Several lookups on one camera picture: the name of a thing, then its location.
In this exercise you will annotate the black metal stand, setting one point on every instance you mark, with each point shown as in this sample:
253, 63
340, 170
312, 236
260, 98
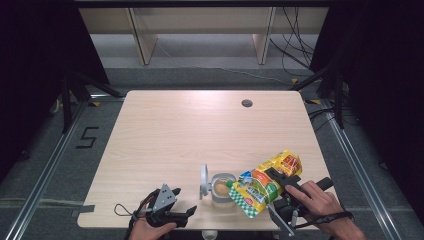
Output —
66, 106
339, 100

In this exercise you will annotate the light wooden table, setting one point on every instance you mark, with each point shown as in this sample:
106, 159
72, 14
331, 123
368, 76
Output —
200, 20

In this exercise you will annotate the dark curtain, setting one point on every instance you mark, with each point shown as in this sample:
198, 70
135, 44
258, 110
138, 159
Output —
383, 83
33, 66

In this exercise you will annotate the yellow tape piece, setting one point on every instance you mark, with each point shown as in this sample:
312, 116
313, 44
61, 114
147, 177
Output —
312, 101
96, 104
294, 80

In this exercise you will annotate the aluminium floor rail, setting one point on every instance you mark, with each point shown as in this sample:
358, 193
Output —
360, 170
50, 160

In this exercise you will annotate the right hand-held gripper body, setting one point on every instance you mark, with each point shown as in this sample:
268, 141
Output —
290, 210

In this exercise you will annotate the person's left hand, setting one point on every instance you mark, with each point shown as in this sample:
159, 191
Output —
146, 231

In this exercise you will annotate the clear jar with grey lid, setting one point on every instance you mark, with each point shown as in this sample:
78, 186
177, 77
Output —
204, 181

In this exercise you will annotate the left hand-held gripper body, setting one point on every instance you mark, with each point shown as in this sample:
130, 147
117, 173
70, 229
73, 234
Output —
165, 200

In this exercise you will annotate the grey floor tape strip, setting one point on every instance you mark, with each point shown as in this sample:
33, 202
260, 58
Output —
83, 209

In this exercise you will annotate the person's right hand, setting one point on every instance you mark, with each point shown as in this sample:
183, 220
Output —
318, 203

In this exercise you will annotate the yellow green printed snack bag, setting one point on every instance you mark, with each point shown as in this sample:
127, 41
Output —
256, 193

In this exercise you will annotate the beige powder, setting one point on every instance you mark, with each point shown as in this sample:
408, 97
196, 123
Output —
221, 188

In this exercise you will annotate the white container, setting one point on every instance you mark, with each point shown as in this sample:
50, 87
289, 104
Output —
210, 236

